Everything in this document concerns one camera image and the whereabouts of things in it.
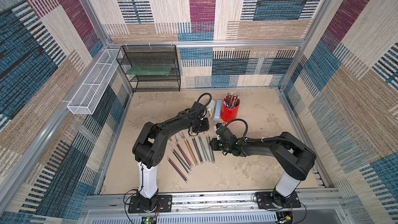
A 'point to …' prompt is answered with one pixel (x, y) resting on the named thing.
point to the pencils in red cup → (230, 101)
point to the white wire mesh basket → (85, 100)
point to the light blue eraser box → (216, 116)
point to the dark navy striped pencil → (194, 141)
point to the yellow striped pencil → (196, 164)
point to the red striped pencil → (178, 168)
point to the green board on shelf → (145, 70)
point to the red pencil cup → (228, 115)
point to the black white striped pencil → (180, 162)
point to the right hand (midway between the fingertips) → (212, 144)
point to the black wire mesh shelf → (152, 55)
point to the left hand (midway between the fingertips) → (210, 128)
